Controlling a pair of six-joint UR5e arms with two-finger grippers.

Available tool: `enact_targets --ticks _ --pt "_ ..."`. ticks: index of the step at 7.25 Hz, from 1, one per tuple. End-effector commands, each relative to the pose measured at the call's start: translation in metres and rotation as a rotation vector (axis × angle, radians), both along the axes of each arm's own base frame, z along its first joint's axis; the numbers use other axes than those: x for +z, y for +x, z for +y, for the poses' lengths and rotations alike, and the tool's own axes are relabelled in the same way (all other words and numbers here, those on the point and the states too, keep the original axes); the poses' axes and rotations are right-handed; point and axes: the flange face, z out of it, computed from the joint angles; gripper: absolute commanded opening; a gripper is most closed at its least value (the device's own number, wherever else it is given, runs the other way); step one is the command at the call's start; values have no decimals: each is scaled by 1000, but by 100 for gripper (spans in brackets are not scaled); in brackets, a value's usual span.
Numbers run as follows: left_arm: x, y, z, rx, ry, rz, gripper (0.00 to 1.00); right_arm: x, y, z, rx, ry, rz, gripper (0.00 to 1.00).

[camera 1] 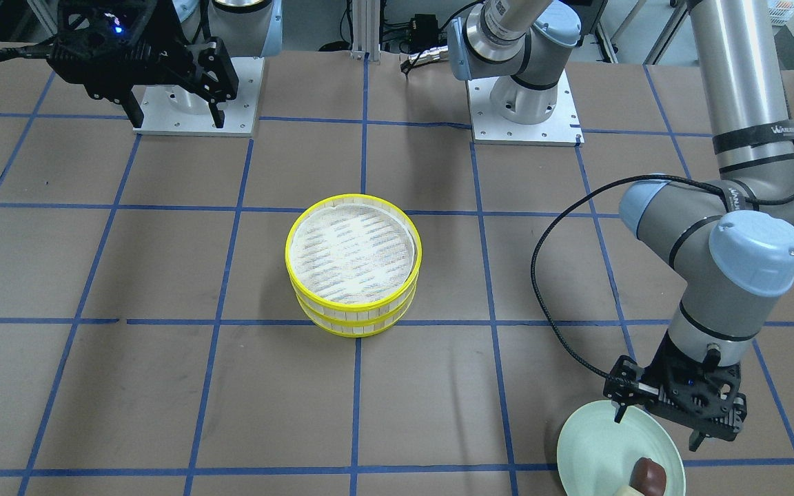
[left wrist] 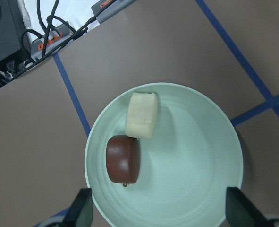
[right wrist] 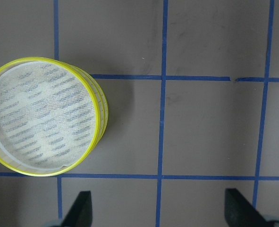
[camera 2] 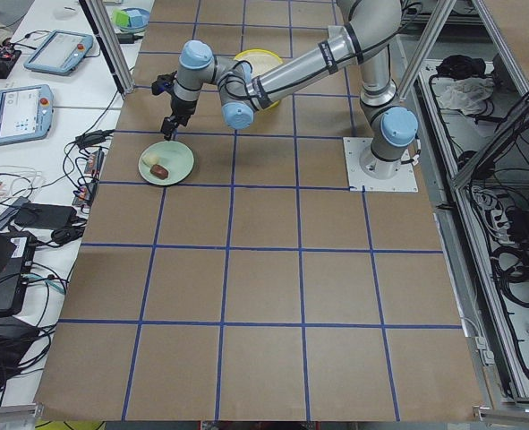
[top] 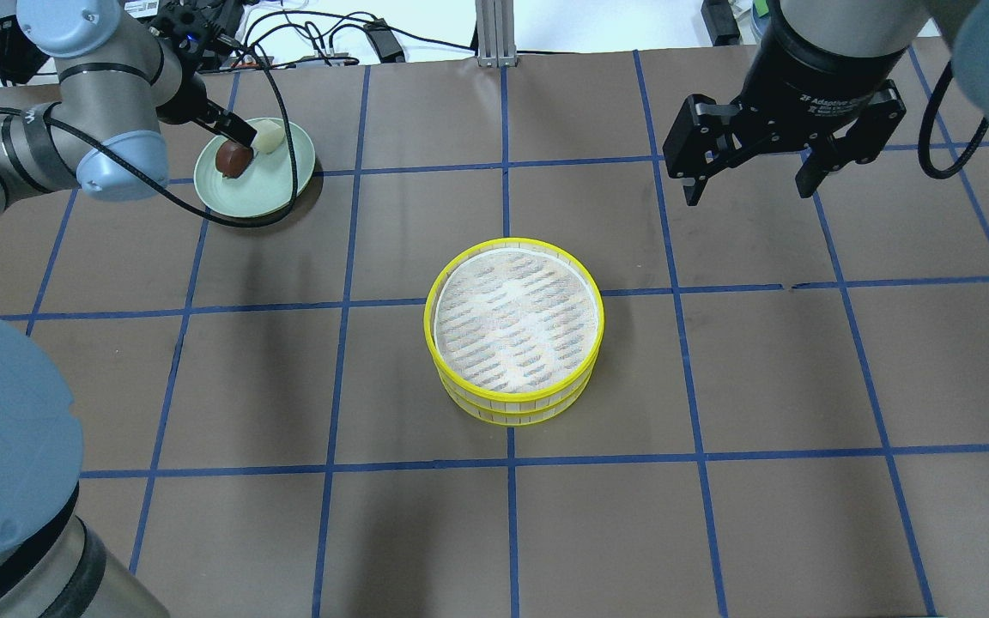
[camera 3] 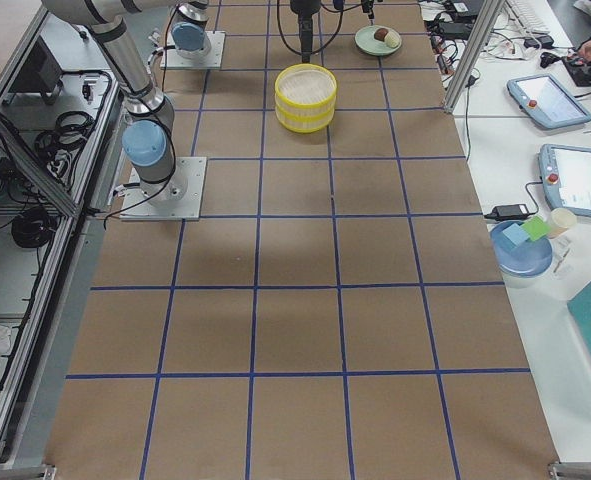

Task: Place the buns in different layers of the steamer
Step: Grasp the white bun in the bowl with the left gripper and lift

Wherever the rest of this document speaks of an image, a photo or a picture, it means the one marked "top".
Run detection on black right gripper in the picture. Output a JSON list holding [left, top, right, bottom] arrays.
[[663, 17, 906, 207]]

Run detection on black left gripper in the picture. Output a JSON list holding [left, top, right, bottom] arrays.
[[149, 1, 258, 148]]

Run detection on white bun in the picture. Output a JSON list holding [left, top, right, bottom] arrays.
[[250, 118, 286, 155]]

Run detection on yellow steamer layer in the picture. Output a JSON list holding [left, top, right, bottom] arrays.
[[422, 236, 607, 402], [437, 354, 598, 427]]

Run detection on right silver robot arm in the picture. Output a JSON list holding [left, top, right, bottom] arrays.
[[663, 1, 989, 206]]

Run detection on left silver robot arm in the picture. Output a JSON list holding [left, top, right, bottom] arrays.
[[0, 1, 256, 218]]

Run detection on brown bun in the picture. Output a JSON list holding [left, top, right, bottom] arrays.
[[215, 140, 255, 179]]

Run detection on light green plate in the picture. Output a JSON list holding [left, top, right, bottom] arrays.
[[193, 122, 317, 220]]

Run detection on black power adapter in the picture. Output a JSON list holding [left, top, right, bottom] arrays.
[[362, 20, 407, 65]]

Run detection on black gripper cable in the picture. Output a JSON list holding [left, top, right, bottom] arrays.
[[918, 60, 989, 180]]

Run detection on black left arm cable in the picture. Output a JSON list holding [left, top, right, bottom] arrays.
[[0, 34, 302, 229]]

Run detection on aluminium frame post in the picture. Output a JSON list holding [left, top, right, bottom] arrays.
[[475, 0, 519, 68]]

